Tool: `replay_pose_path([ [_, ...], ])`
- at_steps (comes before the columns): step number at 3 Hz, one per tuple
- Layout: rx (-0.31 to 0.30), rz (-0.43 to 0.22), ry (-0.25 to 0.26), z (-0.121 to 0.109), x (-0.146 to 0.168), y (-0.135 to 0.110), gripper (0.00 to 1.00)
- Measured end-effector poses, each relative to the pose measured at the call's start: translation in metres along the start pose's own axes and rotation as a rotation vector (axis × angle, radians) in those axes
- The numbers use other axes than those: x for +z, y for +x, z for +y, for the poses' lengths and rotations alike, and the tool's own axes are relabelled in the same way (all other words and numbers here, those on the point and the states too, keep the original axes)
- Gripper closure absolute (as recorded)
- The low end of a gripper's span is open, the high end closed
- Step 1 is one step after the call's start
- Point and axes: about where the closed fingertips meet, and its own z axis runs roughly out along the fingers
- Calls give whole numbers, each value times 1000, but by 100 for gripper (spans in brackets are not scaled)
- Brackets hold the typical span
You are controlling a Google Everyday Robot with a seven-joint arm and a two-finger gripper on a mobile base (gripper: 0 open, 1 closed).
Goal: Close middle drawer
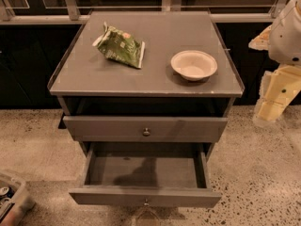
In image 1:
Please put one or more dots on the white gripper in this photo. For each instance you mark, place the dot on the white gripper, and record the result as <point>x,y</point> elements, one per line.
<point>286,38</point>

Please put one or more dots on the grey drawer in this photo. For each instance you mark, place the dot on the grey drawer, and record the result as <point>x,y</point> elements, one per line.
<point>130,129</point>
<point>166,174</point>

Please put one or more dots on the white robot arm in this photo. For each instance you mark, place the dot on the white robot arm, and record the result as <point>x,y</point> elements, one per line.
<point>282,41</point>

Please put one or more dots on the brass top drawer knob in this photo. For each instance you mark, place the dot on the brass top drawer knob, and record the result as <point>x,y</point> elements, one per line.
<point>146,132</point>

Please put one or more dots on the brass drawer knob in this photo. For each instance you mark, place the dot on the brass drawer knob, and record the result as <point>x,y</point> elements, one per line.
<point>146,203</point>
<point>146,132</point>

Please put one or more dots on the grey wooden drawer cabinet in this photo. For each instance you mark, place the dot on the grey wooden drawer cabinet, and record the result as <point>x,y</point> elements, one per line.
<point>87,84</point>

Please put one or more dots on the grey top drawer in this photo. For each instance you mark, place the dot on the grey top drawer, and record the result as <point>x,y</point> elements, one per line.
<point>130,129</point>

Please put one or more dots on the brass middle drawer knob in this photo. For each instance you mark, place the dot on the brass middle drawer knob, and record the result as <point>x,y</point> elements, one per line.
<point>146,203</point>

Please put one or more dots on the white paper bowl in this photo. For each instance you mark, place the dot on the white paper bowl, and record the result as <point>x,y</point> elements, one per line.
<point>194,65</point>

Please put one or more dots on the green chip bag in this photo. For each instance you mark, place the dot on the green chip bag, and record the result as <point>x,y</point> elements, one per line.
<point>120,46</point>

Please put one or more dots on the metal railing with glass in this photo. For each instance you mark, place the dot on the metal railing with glass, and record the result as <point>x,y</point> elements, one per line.
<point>78,11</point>

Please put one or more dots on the clear plastic storage bin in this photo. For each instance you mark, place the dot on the clear plastic storage bin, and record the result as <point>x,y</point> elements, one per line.
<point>14,207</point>

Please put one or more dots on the soda can in bin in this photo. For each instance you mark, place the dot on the soda can in bin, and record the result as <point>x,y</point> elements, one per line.
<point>4,191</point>

